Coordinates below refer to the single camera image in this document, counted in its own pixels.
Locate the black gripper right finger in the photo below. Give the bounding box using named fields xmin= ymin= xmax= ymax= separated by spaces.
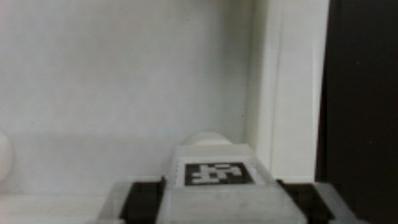
xmin=278 ymin=181 xmax=358 ymax=224

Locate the white square tabletop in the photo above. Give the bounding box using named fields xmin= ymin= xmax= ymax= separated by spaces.
xmin=0 ymin=0 xmax=256 ymax=224

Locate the white table leg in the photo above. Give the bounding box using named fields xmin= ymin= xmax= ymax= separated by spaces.
xmin=157 ymin=132 xmax=308 ymax=224

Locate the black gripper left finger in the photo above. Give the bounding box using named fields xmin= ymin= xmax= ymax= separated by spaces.
xmin=96 ymin=181 xmax=167 ymax=224

